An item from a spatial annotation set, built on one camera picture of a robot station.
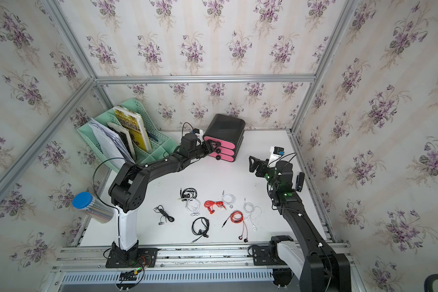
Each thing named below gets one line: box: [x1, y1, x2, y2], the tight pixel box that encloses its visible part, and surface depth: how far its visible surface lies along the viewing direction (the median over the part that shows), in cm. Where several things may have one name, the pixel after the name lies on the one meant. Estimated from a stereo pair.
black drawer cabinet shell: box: [202, 113, 247, 163], surface depth 101 cm
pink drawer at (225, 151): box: [215, 146, 235, 156], surface depth 99 cm
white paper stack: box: [88, 118, 136, 169], surface depth 84 cm
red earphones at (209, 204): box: [203, 200, 227, 215], surface depth 90 cm
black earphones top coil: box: [180, 187, 198, 202], surface depth 93 cm
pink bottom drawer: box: [209, 151, 235, 162], surface depth 104 cm
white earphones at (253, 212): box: [243, 197, 263, 232], surface depth 88 cm
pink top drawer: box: [203, 136, 236, 150], surface depth 95 cm
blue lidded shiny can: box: [71, 191, 114, 224], surface depth 74 cm
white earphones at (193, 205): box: [184, 198, 201, 216], surface depth 89 cm
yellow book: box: [113, 105, 153, 154], surface depth 97 cm
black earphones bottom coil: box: [191, 217, 210, 243], surface depth 82 cm
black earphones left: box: [153, 204, 176, 226], surface depth 87 cm
